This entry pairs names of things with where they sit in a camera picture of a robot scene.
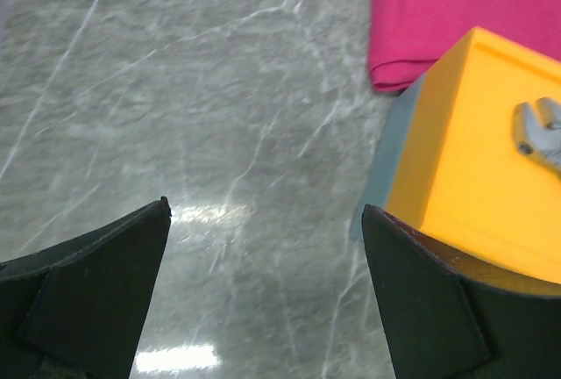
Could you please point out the black adjustable wrench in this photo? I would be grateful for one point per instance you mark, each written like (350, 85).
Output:
(536, 132)

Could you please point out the orange drawer box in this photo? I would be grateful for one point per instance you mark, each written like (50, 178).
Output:
(449, 164)

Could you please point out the pink folded cloth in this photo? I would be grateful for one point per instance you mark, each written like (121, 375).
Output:
(408, 36)

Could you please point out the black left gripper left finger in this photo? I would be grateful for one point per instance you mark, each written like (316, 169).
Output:
(84, 301)

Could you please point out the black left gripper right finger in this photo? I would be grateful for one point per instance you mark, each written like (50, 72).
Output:
(447, 314)

